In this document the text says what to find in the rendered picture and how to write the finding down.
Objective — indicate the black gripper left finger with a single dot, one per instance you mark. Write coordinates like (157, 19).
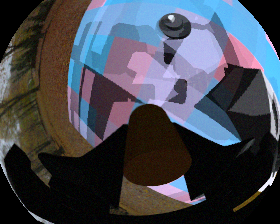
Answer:
(100, 170)

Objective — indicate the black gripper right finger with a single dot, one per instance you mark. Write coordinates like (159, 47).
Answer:
(209, 160)

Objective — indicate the black round pedestal with silver shaft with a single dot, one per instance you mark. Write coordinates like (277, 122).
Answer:
(175, 26)

